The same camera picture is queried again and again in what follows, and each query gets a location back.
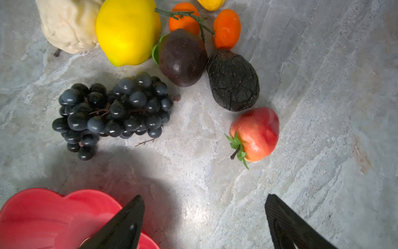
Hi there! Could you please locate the dark purple plum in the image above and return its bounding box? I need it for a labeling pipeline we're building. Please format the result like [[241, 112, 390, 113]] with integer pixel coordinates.
[[152, 29, 208, 87]]

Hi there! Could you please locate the small yellow citrus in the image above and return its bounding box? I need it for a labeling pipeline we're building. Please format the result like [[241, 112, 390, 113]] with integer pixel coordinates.
[[198, 0, 226, 11]]

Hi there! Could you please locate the yellow lemon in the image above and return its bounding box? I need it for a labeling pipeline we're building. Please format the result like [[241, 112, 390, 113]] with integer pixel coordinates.
[[95, 0, 161, 67]]

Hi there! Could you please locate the dark avocado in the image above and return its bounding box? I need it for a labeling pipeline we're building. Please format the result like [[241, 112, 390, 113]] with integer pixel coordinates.
[[206, 50, 260, 112]]

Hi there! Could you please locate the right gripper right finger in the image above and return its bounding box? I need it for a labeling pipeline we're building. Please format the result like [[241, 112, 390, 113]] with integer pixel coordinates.
[[265, 194, 336, 249]]

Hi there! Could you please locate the black grape bunch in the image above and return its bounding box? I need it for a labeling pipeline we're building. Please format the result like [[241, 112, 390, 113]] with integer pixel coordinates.
[[52, 72, 181, 161]]

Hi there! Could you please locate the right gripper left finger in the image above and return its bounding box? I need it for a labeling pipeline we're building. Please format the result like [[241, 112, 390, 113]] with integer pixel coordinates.
[[80, 195, 145, 249]]

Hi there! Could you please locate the red flower-shaped bowl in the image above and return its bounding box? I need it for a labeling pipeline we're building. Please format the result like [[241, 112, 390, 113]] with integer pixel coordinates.
[[1, 188, 159, 249]]

